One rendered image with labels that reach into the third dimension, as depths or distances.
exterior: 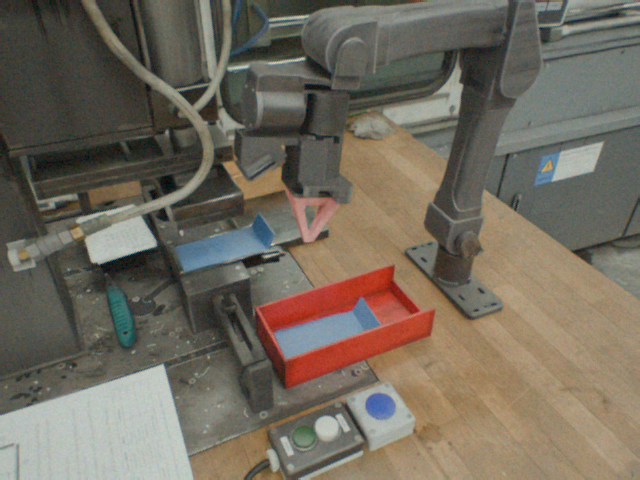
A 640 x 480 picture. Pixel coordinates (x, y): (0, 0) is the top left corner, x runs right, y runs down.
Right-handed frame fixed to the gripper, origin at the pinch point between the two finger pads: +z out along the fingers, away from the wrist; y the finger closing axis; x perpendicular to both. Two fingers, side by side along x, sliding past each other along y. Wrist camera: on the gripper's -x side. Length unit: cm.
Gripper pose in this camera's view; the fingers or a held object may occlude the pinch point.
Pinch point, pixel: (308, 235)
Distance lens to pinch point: 76.1
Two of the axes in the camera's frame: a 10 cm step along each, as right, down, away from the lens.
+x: 9.4, -0.4, 3.3
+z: -1.1, 8.9, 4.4
